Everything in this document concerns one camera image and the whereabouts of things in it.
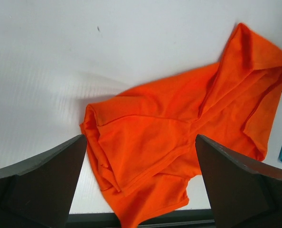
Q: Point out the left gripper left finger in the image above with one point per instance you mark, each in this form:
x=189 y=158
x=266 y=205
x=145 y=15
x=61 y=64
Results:
x=38 y=192

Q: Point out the orange t shirt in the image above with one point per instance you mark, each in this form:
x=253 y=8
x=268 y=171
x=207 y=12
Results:
x=141 y=143

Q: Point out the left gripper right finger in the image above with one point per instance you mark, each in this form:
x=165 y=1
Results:
x=243 y=192

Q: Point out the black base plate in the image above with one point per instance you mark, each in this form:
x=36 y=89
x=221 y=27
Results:
x=199 y=218

